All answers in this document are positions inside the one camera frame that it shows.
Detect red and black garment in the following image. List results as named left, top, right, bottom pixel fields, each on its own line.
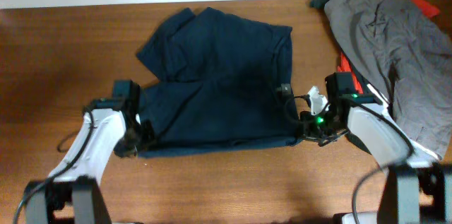
left=337, top=0, right=441, bottom=94

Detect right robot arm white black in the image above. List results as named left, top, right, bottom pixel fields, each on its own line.
left=297, top=72, right=451, bottom=224

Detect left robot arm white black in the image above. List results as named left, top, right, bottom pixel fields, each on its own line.
left=13, top=80, right=156, bottom=223

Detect navy blue shorts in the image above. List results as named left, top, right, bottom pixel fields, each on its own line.
left=136, top=8, right=299, bottom=158

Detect grey shorts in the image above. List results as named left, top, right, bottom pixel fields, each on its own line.
left=324, top=0, right=451, bottom=158

